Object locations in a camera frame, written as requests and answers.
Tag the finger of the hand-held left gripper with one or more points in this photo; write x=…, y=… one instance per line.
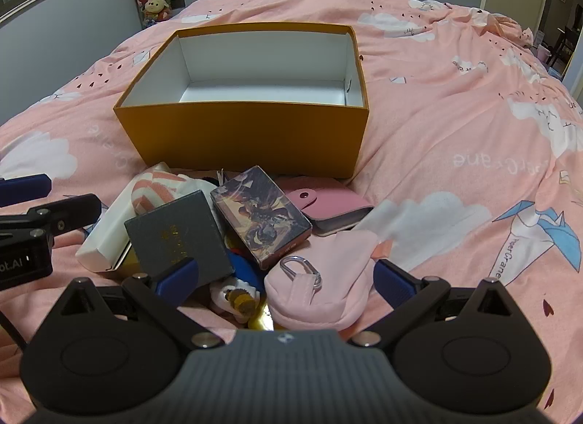
x=25, y=189
x=63, y=214

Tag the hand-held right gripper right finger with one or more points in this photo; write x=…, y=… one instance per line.
x=391, y=280

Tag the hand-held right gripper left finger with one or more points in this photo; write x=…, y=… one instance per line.
x=177, y=276

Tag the grey and gold gift box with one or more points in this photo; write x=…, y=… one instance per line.
x=173, y=232

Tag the white rectangular box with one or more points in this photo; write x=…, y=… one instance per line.
x=102, y=237

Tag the pale pink zip pouch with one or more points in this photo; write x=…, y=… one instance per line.
x=328, y=278

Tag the pink snap card wallet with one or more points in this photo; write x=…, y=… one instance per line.
x=337, y=210

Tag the striped panda plush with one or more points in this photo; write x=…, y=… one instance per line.
x=155, y=187

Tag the printed card deck box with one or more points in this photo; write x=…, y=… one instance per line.
x=259, y=214

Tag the orange cardboard box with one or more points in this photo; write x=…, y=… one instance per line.
x=237, y=141

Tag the yellow soft toy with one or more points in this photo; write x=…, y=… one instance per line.
x=260, y=323

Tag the pink printed blanket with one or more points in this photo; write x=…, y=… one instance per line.
x=455, y=132

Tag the dark wooden chair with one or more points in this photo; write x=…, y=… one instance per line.
x=564, y=43

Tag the black wall socket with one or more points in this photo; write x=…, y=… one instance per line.
x=177, y=2

